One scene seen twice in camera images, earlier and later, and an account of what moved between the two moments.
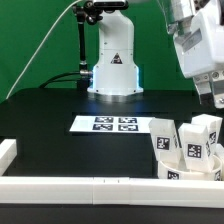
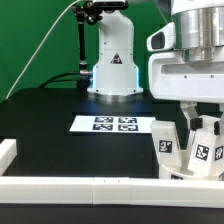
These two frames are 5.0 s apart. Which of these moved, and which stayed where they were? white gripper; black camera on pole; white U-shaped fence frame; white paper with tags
Moved: white gripper
Stayed: white U-shaped fence frame; white paper with tags; black camera on pole
